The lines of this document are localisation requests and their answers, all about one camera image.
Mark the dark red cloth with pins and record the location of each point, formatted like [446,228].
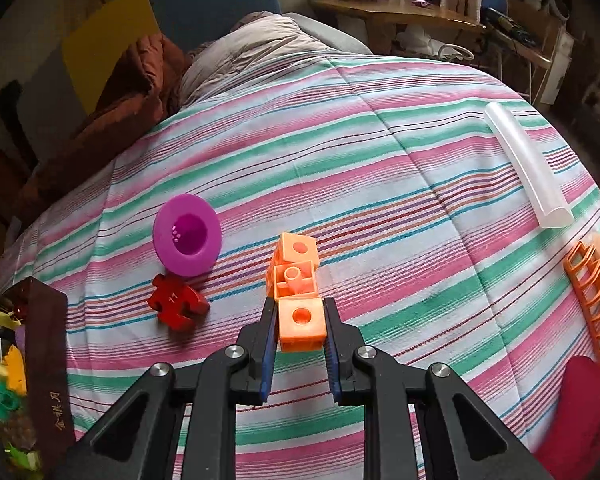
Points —
[585,410]

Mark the red puzzle piece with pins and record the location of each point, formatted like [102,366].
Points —
[177,302]

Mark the yellow plastic toy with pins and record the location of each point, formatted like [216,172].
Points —
[15,370]

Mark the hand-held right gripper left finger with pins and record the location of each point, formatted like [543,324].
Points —
[268,360]

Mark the striped bedsheet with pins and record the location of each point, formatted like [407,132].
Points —
[380,160]

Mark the wooden shelf unit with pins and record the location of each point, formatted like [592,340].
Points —
[535,25]

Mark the brown blanket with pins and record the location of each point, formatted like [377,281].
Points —
[130,95]

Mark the brown box with gold lining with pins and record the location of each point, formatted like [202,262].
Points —
[47,360]

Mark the orange snap cube stick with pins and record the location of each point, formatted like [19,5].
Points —
[300,327]

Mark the clear plastic half tube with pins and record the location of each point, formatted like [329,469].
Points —
[527,165]

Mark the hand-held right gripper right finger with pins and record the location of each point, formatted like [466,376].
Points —
[332,365]

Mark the wooden table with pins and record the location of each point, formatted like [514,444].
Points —
[380,12]

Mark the orange plastic rack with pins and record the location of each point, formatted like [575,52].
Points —
[592,305]

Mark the purple plastic funnel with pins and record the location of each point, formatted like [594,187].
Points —
[187,235]

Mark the grey quilt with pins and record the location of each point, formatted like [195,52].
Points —
[260,50]

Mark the multicolour padded headboard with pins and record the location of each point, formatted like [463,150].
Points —
[110,40]

